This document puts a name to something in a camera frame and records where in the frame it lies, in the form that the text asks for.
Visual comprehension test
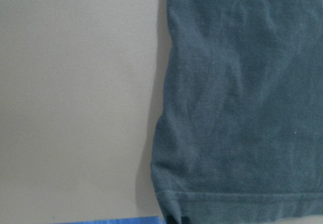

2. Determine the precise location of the black printed t-shirt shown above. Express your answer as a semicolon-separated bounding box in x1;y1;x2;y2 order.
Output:
151;0;322;223

